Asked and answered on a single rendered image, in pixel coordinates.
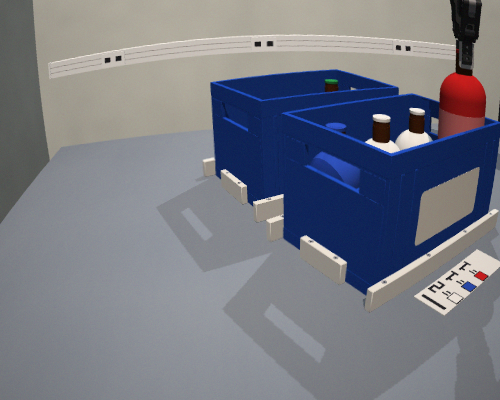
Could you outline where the blue plastic crate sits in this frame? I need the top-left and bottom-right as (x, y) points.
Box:
(281, 93), (498, 295)
(210, 69), (383, 206)

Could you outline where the green bottle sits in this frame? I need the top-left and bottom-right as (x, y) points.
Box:
(325, 79), (338, 92)

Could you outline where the blue labelled bottle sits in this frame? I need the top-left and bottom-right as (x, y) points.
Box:
(309, 123), (360, 189)

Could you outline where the red bottle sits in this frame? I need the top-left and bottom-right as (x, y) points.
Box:
(438, 49), (486, 139)

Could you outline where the white paper pick list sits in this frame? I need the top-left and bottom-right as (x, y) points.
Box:
(414, 250), (500, 316)

